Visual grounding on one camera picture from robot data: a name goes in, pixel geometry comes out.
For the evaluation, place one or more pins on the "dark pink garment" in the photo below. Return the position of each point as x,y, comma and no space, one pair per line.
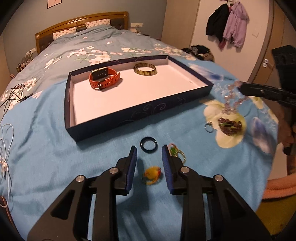
222,44

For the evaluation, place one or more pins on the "grey-blue floral duvet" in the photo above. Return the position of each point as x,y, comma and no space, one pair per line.
104,41

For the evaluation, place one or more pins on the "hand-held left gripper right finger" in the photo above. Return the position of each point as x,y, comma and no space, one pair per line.
166,166

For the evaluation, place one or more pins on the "yellow glass charm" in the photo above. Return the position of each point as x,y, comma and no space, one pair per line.
151,173

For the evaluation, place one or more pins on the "white earphones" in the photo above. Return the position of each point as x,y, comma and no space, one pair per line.
5,162

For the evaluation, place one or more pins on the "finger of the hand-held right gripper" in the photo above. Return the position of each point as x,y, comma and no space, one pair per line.
261,90

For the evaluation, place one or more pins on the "purple jacket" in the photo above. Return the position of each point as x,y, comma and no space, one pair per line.
238,25

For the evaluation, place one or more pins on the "wooden bed headboard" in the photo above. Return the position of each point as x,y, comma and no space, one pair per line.
69,23

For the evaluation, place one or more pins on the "white cabinet knob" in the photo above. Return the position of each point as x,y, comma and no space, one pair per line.
265,63

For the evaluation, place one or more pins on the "black jacket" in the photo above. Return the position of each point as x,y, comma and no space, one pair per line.
216,23

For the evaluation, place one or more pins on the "orange smartwatch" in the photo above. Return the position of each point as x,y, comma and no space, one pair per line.
107,83

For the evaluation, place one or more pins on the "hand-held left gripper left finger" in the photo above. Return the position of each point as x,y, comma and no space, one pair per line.
132,166

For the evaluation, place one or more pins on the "green bead charm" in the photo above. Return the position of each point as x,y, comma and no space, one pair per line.
173,151

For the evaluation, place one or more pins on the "white patterned pillow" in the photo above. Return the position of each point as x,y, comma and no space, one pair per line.
98,23
63,33

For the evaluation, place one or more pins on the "white wall socket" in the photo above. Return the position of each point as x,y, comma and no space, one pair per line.
31,51
136,25

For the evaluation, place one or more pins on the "light blue flower blanket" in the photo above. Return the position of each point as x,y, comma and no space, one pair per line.
46,150

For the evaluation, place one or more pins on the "white wall switch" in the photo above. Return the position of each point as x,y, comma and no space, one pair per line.
255,33

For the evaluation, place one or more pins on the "pink fleece cloth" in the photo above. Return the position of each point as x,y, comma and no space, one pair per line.
279,187

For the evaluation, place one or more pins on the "framed flower picture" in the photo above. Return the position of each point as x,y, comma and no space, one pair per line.
54,3

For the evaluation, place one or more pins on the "person's right hand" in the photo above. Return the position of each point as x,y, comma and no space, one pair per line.
286,129

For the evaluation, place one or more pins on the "pile of dark clothes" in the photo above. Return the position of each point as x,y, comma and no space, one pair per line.
198,52

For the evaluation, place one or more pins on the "tortoiseshell bangle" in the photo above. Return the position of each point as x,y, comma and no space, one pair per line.
143,73

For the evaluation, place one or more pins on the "dark blue cardboard tray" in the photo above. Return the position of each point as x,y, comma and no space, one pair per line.
138,92

